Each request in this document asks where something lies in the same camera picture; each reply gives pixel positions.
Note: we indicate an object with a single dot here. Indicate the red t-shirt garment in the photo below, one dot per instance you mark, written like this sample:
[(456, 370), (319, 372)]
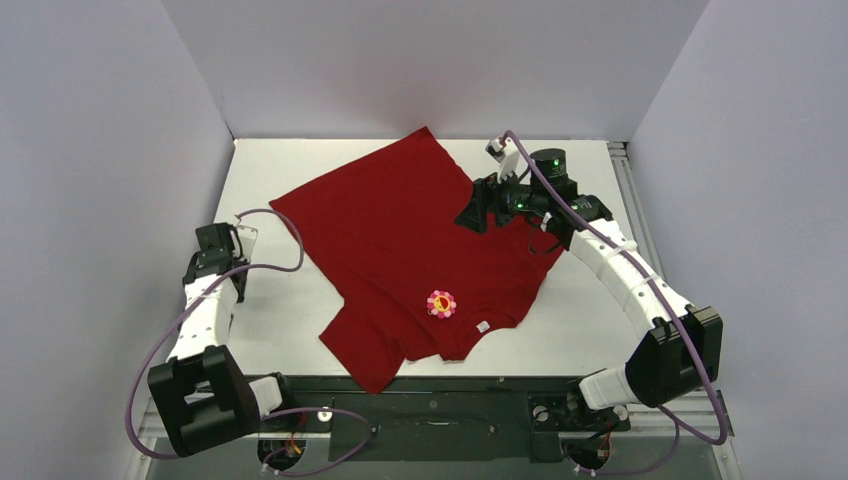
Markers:
[(381, 230)]

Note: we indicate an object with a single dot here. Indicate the pink flower brooch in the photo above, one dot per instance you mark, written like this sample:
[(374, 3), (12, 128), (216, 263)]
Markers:
[(441, 304)]

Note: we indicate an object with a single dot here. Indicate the aluminium frame rail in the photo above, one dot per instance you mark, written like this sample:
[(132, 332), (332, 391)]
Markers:
[(694, 409)]

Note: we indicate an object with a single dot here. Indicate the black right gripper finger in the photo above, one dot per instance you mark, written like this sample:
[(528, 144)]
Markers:
[(474, 216), (493, 199)]

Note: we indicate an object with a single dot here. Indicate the right side aluminium rail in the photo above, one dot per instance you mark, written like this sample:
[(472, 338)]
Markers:
[(632, 203)]

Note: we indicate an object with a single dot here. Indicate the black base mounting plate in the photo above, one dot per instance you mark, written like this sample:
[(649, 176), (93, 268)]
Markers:
[(441, 418)]

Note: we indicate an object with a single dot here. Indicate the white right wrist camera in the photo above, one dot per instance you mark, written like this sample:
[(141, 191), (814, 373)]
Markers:
[(506, 154)]

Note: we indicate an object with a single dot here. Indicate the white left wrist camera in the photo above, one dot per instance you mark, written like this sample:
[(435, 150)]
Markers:
[(245, 239)]

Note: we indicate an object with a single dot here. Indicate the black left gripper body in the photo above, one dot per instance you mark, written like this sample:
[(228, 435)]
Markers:
[(238, 257)]

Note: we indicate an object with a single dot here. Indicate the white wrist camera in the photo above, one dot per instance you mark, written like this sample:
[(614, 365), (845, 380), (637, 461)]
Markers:
[(245, 239), (506, 154)]

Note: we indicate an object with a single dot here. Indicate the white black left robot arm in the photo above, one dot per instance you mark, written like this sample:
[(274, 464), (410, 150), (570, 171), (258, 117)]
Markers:
[(203, 398)]

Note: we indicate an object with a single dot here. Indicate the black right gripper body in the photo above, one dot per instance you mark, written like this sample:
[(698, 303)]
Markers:
[(490, 201)]

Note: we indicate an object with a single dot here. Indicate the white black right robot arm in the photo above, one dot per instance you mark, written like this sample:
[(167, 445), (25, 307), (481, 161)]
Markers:
[(680, 346)]

